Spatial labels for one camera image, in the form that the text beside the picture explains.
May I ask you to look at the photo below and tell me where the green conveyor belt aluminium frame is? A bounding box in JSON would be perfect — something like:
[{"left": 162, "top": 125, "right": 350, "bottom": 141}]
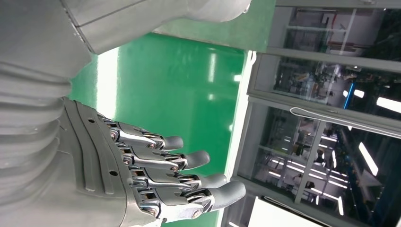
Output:
[{"left": 68, "top": 0, "right": 278, "bottom": 227}]

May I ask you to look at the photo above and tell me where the glass partition aluminium frame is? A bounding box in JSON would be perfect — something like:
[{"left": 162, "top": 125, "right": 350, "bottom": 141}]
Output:
[{"left": 219, "top": 0, "right": 401, "bottom": 227}]

